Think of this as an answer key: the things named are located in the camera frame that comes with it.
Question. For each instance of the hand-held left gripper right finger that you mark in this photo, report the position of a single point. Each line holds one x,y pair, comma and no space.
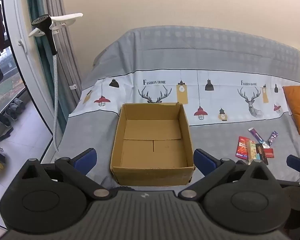
202,160

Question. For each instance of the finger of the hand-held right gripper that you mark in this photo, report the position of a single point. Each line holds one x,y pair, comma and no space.
297,163

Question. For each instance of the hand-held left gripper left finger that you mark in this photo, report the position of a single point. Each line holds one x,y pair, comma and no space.
86,158

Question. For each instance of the large red snack packet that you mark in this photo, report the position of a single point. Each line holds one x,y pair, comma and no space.
242,148

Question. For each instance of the clear yellow snack packet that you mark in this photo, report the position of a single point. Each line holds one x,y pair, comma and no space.
251,150

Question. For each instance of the brown cardboard box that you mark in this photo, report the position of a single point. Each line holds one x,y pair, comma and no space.
152,155

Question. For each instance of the purple snack wrapper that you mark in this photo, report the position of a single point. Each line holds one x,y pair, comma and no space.
273,137

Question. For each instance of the dark brown snack bar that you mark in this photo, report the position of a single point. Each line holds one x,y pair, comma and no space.
262,153

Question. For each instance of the long purple blue snack stick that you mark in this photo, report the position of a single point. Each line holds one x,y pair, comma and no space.
255,133

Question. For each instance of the orange pillow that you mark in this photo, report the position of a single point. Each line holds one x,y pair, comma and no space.
298,105

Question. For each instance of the grey shoes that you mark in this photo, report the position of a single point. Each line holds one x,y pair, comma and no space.
16,106

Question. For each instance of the black shoes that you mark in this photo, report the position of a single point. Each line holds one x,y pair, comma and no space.
4,119

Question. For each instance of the white steamer hanger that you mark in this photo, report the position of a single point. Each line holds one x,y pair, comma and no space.
65,18

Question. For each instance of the white window frame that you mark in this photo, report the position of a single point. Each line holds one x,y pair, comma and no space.
17,17

